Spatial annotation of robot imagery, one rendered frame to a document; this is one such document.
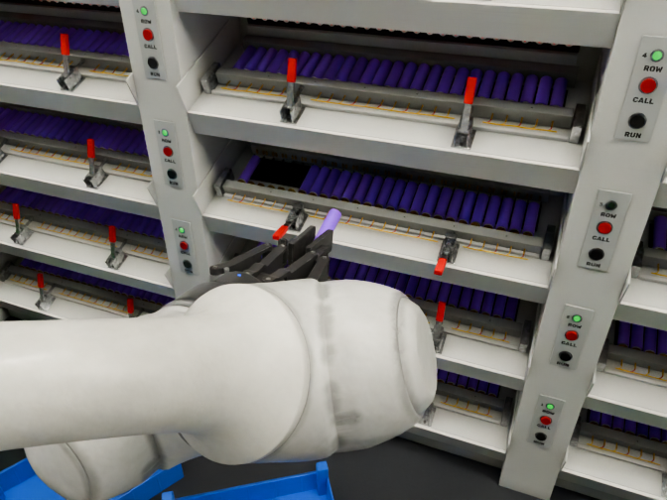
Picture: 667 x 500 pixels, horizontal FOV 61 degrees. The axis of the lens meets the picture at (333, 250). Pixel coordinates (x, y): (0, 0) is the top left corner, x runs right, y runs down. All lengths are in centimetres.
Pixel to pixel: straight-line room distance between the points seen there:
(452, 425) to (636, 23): 77
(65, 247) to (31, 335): 115
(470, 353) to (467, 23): 55
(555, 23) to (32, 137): 104
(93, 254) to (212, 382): 109
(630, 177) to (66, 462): 70
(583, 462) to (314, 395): 92
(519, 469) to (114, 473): 90
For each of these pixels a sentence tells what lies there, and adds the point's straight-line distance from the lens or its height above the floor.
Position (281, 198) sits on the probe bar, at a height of 52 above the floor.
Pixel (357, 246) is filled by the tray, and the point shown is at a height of 48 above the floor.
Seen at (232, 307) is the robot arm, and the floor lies 80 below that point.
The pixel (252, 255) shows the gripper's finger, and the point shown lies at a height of 63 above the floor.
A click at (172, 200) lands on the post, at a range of 109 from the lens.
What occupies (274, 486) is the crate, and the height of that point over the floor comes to 4.
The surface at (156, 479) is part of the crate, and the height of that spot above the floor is 4.
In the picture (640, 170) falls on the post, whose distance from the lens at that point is 82.
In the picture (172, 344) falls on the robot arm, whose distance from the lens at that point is 28.
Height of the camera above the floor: 100
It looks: 33 degrees down
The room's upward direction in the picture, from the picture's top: straight up
